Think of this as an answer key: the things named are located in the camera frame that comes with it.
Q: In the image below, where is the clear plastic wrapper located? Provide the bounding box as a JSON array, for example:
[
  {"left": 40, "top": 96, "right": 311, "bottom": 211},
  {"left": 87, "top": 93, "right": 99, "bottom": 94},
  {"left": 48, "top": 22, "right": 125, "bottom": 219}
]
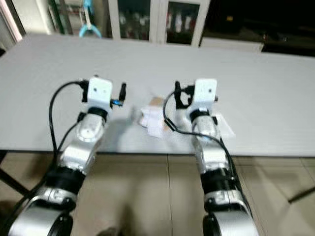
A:
[{"left": 214, "top": 113, "right": 236, "bottom": 138}]

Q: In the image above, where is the white low counter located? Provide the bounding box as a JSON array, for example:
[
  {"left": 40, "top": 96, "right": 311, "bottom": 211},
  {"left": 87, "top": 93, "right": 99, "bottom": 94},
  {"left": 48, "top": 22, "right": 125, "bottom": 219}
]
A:
[{"left": 199, "top": 37, "right": 265, "bottom": 53}]

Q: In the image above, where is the light blue plastic hanger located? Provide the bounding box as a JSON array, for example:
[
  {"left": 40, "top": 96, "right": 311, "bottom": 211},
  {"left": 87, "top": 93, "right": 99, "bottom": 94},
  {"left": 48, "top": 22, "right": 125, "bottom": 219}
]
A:
[{"left": 78, "top": 0, "right": 102, "bottom": 39}]

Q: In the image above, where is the white glass door cabinet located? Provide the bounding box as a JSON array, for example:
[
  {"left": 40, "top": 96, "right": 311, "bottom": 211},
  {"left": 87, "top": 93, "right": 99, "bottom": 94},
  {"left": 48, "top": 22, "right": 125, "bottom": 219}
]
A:
[{"left": 108, "top": 0, "right": 211, "bottom": 48}]

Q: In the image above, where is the grey glass front cabinet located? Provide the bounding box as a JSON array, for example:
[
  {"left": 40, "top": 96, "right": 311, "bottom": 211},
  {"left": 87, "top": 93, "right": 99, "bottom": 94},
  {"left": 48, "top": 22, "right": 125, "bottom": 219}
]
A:
[{"left": 47, "top": 0, "right": 111, "bottom": 37}]

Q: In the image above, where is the black table leg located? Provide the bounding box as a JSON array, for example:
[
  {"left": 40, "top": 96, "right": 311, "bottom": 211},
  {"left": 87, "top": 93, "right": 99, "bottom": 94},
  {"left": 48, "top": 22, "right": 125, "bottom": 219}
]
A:
[
  {"left": 0, "top": 150, "right": 31, "bottom": 197},
  {"left": 288, "top": 186, "right": 315, "bottom": 204}
]

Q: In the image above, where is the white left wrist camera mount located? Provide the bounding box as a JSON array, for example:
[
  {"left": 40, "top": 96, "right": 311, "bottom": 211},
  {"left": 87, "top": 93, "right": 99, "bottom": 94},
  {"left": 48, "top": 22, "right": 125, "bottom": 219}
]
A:
[{"left": 88, "top": 78, "right": 113, "bottom": 110}]

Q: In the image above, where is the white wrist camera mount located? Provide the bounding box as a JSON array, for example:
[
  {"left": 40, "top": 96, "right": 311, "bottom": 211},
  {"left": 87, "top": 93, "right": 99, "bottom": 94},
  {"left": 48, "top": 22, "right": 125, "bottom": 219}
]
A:
[
  {"left": 187, "top": 78, "right": 218, "bottom": 118},
  {"left": 88, "top": 78, "right": 113, "bottom": 110}
]

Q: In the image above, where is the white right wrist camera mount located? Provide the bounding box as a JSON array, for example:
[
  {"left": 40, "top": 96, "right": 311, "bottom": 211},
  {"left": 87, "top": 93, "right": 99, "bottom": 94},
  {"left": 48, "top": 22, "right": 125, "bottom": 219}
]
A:
[{"left": 187, "top": 78, "right": 218, "bottom": 118}]

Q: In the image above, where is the white pink door frame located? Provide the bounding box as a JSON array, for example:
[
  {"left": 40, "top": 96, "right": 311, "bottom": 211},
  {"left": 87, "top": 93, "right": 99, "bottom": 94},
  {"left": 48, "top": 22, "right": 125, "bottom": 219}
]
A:
[{"left": 0, "top": 0, "right": 25, "bottom": 42}]

